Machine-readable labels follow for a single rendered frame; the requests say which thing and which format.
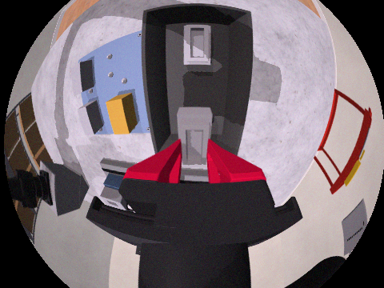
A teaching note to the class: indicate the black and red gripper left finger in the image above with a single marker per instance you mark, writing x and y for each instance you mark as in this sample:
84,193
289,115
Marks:
164,166

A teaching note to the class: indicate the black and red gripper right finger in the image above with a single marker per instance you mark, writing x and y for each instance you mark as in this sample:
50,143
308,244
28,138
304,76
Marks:
223,166

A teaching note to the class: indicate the yellow rectangular block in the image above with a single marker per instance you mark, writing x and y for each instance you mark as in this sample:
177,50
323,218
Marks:
122,113

